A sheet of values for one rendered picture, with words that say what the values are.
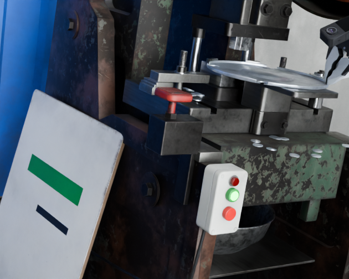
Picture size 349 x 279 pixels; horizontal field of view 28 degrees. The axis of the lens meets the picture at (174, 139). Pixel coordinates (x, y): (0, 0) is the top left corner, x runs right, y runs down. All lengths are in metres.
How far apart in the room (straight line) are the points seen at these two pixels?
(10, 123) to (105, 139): 1.04
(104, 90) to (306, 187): 0.57
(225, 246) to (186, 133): 0.43
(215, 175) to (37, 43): 1.47
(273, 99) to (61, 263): 0.70
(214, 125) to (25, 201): 0.70
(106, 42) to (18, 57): 0.91
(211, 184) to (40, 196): 0.72
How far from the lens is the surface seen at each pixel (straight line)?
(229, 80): 1.70
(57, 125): 1.95
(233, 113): 1.60
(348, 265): 1.83
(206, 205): 1.40
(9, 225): 2.11
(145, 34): 1.80
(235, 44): 1.73
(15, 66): 2.70
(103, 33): 1.83
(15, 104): 2.74
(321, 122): 1.80
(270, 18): 1.66
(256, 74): 1.61
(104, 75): 1.82
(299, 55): 3.51
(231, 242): 1.73
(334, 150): 1.73
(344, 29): 1.57
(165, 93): 1.36
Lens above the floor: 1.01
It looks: 14 degrees down
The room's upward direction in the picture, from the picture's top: 9 degrees clockwise
